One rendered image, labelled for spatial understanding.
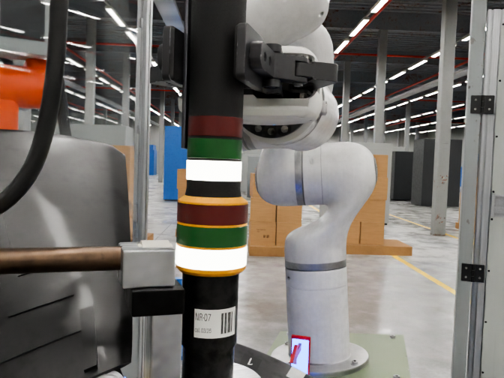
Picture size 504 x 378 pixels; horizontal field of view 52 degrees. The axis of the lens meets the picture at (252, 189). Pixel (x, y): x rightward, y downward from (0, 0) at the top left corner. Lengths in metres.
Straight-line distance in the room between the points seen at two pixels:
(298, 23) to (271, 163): 0.39
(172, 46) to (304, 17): 0.33
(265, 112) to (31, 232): 0.18
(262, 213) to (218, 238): 7.60
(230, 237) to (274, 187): 0.67
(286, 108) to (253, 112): 0.02
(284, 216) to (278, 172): 6.97
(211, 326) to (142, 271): 0.05
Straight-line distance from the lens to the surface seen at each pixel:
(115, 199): 0.42
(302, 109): 0.36
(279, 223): 7.93
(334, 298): 1.00
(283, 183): 0.97
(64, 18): 0.31
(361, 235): 8.61
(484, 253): 2.14
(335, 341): 1.02
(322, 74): 0.35
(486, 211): 2.12
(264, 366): 0.58
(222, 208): 0.30
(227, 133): 0.31
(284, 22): 0.63
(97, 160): 0.46
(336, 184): 0.97
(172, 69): 0.31
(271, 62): 0.33
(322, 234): 0.97
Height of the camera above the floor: 1.41
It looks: 3 degrees down
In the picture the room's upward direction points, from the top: 2 degrees clockwise
